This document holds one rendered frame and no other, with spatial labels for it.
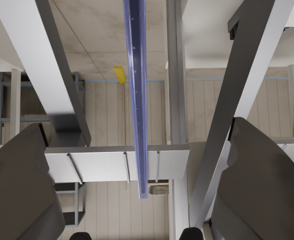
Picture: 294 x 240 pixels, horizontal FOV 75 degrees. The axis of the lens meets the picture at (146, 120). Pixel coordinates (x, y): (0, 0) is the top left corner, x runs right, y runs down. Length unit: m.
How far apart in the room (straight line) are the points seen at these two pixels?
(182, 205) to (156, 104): 3.03
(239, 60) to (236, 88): 0.04
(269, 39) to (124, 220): 3.71
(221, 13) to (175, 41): 0.15
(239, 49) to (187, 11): 0.38
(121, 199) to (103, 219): 0.46
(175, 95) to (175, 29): 0.21
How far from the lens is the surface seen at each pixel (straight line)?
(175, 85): 0.59
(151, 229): 3.88
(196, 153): 0.72
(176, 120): 0.57
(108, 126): 3.56
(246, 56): 0.27
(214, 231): 0.56
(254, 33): 0.26
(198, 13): 0.66
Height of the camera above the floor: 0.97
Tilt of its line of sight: 4 degrees down
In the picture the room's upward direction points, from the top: 179 degrees clockwise
